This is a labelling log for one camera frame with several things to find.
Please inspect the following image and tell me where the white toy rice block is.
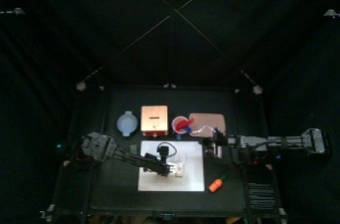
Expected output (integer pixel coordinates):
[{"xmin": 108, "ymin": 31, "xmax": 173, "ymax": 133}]
[{"xmin": 172, "ymin": 162, "xmax": 185, "ymax": 178}]

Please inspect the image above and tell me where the white cutting mat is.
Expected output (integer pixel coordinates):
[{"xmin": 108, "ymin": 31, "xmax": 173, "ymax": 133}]
[{"xmin": 137, "ymin": 139, "xmax": 205, "ymax": 192}]

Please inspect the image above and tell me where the orange toy carrot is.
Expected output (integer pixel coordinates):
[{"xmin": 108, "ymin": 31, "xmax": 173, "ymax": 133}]
[{"xmin": 206, "ymin": 173, "xmax": 229, "ymax": 193}]

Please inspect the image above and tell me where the red toy cup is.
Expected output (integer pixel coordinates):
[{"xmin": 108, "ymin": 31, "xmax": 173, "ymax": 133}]
[{"xmin": 170, "ymin": 115, "xmax": 192, "ymax": 134}]

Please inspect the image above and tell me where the wooden toy toaster box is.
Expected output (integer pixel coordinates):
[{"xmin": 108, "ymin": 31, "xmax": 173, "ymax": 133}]
[{"xmin": 140, "ymin": 105, "xmax": 170, "ymax": 137}]

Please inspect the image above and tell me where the black cable loop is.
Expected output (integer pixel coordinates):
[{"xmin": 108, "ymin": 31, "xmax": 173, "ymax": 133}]
[{"xmin": 156, "ymin": 141, "xmax": 178, "ymax": 160}]

